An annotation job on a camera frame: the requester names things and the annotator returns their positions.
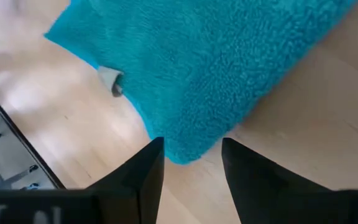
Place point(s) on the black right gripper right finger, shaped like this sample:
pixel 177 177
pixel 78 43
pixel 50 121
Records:
pixel 259 193

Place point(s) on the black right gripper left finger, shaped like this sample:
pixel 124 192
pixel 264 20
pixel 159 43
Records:
pixel 129 193

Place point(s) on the teal microfiber towel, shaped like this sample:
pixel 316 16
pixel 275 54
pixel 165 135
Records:
pixel 197 77

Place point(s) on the long black frame bar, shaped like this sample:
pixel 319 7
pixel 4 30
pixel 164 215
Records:
pixel 43 162

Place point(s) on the silver mounting bracket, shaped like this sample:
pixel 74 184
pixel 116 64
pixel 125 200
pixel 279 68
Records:
pixel 8 155

